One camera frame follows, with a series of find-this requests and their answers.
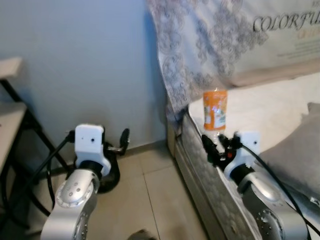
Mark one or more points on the grey pillow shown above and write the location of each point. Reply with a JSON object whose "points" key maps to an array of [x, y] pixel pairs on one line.
{"points": [[300, 150]]}

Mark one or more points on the orange label plastic bottle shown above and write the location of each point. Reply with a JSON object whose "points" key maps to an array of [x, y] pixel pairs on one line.
{"points": [[215, 107]]}

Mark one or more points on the grey robot leg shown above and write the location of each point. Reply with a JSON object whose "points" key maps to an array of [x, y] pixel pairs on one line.
{"points": [[142, 235]]}

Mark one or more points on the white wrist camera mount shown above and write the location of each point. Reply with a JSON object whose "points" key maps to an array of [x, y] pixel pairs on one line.
{"points": [[247, 145], [90, 142]]}

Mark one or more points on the white shelf black frame desk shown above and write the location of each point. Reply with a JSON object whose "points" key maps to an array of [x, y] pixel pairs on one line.
{"points": [[10, 120]]}

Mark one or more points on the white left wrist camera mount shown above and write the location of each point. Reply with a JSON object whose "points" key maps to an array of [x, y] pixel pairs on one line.
{"points": [[90, 142]]}

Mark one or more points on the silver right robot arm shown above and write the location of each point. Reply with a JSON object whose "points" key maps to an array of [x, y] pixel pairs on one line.
{"points": [[270, 215]]}

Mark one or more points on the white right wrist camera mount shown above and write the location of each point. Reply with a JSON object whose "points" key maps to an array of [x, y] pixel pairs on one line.
{"points": [[247, 145]]}

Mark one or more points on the grey patterned bed base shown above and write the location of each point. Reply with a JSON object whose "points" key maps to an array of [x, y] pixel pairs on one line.
{"points": [[205, 190]]}

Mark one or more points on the white quilted mattress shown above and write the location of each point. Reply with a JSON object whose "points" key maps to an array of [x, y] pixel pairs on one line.
{"points": [[260, 110]]}

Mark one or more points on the white grey floral bedding pack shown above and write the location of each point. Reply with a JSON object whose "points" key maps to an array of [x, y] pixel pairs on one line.
{"points": [[225, 35]]}

